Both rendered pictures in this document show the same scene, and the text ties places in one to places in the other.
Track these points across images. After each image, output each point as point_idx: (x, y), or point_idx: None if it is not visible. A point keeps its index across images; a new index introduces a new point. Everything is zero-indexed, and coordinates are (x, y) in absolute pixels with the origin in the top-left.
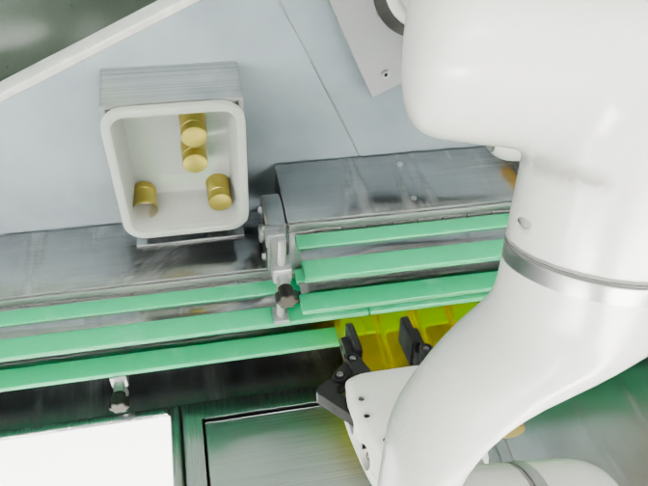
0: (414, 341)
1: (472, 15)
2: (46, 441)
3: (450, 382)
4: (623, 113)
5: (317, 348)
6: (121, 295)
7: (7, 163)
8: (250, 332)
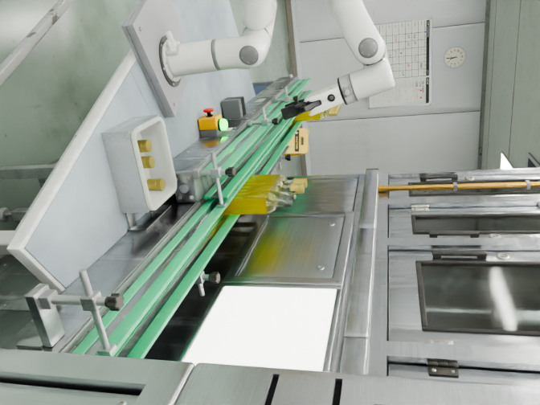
0: (296, 100)
1: None
2: (206, 327)
3: (349, 6)
4: None
5: (235, 222)
6: (168, 242)
7: (80, 209)
8: (210, 235)
